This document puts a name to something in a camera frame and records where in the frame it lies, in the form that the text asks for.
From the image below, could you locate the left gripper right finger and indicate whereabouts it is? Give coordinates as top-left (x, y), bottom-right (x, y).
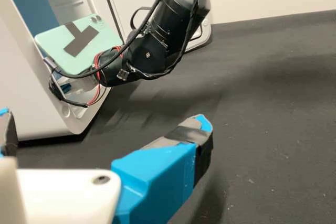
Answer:
top-left (110, 114), bottom-right (214, 224)

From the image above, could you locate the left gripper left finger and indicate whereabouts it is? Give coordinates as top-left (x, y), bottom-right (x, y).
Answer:
top-left (0, 106), bottom-right (19, 158)

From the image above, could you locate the black cable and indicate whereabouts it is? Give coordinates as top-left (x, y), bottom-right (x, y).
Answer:
top-left (43, 0), bottom-right (177, 79)

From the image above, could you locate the right wrist camera phone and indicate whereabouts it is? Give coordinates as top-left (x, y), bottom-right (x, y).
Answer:
top-left (34, 13), bottom-right (124, 76)

